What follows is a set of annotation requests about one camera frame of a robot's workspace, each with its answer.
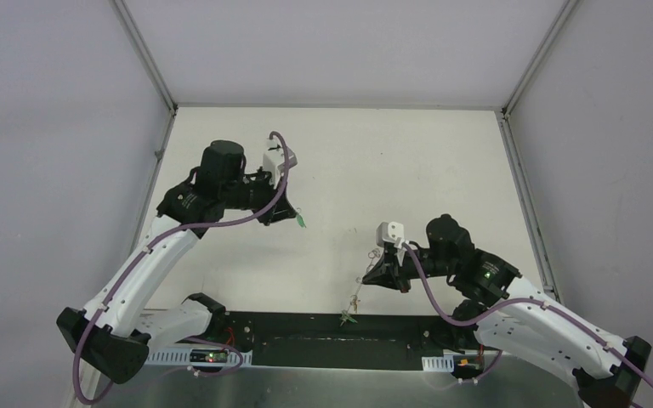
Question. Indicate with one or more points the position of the large wire keyring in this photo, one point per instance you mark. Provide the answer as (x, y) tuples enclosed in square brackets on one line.
[(354, 300)]

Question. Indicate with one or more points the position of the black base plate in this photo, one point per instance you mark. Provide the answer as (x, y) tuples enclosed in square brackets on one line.
[(371, 342)]

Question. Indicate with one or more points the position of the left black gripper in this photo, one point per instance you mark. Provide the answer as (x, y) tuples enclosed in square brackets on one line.
[(273, 205)]

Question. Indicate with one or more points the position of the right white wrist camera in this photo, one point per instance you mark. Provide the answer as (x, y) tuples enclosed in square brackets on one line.
[(390, 233)]

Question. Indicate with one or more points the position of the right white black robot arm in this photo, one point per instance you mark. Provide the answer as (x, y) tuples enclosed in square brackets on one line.
[(484, 299)]

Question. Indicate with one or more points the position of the left white cable duct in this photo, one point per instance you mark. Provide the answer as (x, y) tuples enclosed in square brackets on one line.
[(198, 357)]

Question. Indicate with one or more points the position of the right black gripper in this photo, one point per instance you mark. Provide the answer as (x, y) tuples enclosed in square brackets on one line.
[(388, 272)]

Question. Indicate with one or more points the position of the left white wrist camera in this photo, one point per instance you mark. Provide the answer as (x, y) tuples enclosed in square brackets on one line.
[(274, 160)]

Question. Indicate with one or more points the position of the left aluminium frame post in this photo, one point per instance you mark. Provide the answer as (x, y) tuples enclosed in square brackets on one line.
[(126, 124)]

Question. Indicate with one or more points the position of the white cable duct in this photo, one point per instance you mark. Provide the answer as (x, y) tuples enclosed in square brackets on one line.
[(443, 363), (198, 357)]

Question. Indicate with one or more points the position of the right white cable duct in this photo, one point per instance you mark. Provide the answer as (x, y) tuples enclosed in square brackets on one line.
[(443, 363)]

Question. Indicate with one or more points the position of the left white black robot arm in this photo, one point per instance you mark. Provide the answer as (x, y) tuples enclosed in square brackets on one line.
[(109, 332)]

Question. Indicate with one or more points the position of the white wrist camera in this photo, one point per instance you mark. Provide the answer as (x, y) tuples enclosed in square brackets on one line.
[(274, 160), (390, 233)]

